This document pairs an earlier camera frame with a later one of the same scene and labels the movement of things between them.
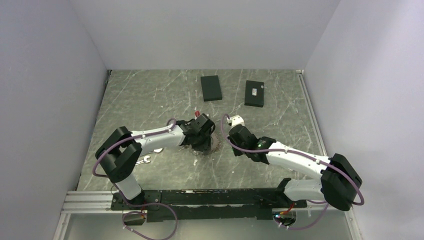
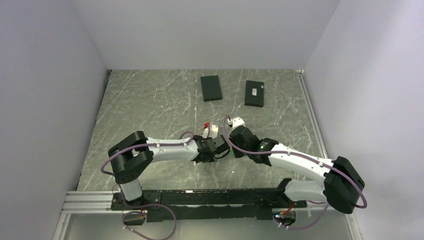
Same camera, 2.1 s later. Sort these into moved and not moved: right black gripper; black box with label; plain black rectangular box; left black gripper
Moved: left black gripper
Not moved: right black gripper; black box with label; plain black rectangular box
